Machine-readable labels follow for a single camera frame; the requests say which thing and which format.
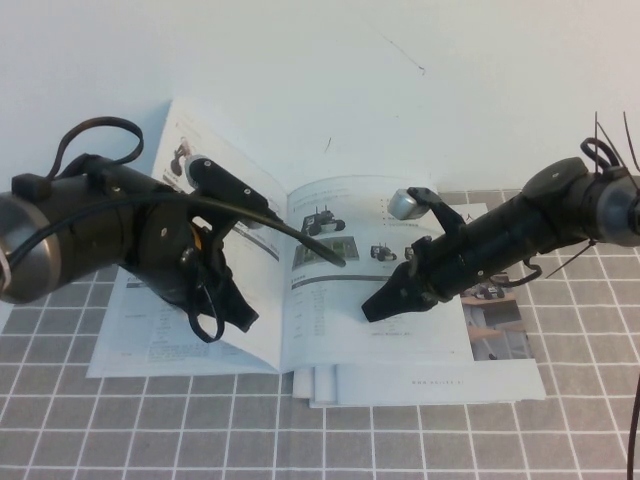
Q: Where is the brochure with photo cover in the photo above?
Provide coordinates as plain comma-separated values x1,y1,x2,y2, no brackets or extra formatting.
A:
335,202,546,405

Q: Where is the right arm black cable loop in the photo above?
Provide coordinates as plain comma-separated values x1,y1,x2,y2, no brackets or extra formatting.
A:
579,137,619,174

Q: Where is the grey checked tablecloth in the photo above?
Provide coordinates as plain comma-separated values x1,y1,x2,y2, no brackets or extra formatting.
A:
0,185,640,480

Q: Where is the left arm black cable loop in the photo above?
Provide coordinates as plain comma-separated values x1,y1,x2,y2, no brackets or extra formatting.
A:
49,116,145,181

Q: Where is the white brochure under stack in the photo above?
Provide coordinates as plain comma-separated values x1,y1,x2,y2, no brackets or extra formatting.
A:
308,367,526,408
292,370,317,400

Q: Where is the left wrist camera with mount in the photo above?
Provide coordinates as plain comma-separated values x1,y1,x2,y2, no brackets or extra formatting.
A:
183,153,281,231

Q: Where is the right gripper small cable loop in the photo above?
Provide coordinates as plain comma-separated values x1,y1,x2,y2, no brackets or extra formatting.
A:
499,257,544,289

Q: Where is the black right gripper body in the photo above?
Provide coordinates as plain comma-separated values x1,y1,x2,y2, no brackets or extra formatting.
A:
399,233,482,312

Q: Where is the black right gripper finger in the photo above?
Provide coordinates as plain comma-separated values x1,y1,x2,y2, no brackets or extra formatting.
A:
360,268,417,312
361,291,432,325

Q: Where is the black right camera cable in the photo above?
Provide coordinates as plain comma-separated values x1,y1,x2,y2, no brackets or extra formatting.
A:
627,372,640,480

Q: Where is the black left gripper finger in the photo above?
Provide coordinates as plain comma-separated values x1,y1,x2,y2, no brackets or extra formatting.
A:
226,271,261,325
218,298,252,333

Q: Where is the black zip tie tail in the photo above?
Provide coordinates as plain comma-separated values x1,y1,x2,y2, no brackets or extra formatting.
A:
547,239,599,281

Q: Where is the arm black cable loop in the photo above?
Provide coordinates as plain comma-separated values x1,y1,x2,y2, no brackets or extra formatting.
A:
49,116,145,181
579,137,619,174

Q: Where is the left gripper small cable loop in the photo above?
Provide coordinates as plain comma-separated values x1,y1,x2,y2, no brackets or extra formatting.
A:
187,277,225,345

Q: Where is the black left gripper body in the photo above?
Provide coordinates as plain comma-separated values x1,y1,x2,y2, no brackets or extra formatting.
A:
162,219,242,314

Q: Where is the gripper small cable loop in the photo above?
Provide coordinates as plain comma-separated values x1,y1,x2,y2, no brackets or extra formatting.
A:
187,277,225,345
499,257,544,289

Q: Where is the white robot catalogue book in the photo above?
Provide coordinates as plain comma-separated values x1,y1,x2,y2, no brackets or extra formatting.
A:
87,97,476,379

